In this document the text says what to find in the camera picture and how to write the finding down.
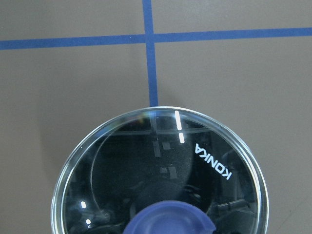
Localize glass pot lid blue knob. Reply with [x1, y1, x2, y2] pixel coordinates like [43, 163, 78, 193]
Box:
[51, 107, 269, 234]

